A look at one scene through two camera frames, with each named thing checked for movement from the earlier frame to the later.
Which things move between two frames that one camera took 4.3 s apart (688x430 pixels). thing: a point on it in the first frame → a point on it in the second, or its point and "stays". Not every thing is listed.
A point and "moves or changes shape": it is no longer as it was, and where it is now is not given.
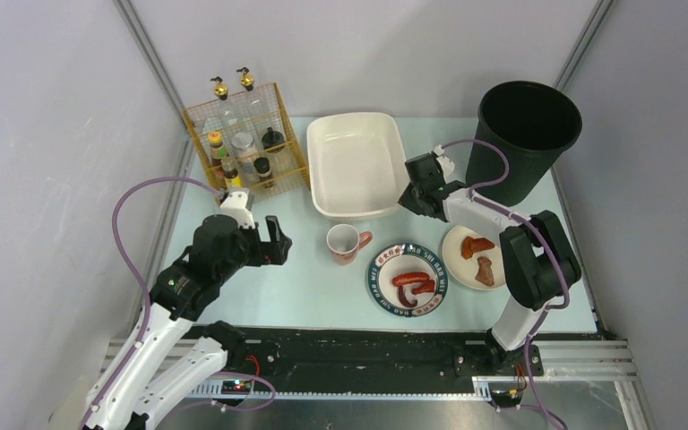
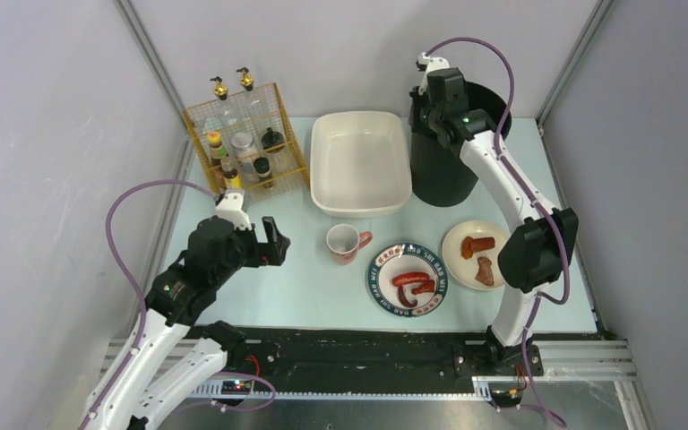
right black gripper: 417,193 → 417,116
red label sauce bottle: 218,150 stays
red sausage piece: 469,245 stays
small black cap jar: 262,166 stays
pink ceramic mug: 344,242 stays
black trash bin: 529,122 moves or changes shape
